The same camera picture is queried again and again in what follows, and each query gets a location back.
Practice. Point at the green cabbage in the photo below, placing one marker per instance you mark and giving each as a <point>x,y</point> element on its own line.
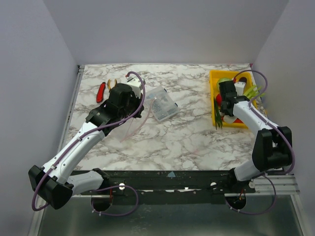
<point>224,79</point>

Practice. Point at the clear zip top bag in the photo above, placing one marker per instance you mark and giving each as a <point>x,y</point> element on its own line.
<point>137,123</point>

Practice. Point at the red utility knife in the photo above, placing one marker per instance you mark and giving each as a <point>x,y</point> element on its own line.
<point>100,93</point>

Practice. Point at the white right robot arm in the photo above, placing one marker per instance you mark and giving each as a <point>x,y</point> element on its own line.
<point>273,144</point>

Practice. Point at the green onion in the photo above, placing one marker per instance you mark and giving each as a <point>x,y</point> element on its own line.
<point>217,115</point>

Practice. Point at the pale green celery stalk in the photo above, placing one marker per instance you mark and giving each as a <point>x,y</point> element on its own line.
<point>249,93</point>

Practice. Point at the clear plastic screw box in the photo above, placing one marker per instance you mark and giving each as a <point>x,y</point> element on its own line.
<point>162,105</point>

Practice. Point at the purple eggplant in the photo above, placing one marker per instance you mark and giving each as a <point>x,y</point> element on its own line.
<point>243,79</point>

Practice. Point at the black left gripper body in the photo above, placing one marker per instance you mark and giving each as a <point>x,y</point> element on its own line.
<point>134,103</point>

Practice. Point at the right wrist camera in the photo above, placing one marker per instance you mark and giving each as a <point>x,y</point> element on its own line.
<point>239,86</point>

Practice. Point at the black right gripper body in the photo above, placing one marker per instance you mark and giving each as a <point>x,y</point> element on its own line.
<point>224,105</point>

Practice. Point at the orange carrot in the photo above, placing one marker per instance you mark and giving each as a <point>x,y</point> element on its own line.
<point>237,121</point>

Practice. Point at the yellow handled pliers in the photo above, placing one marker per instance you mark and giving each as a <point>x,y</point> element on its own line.
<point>111,84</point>

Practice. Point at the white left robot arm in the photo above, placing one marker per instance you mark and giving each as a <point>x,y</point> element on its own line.
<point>54,181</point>

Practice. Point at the red tomato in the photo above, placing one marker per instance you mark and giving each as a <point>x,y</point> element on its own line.
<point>218,100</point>

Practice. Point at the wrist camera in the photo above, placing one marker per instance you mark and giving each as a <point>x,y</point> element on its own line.
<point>134,82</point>
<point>239,86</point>

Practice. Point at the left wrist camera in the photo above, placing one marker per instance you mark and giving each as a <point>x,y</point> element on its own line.
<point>134,82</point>

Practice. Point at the yellow plastic bin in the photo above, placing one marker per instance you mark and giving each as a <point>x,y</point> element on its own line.
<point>214,76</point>

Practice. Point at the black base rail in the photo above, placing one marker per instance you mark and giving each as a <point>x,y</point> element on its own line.
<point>169,187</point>

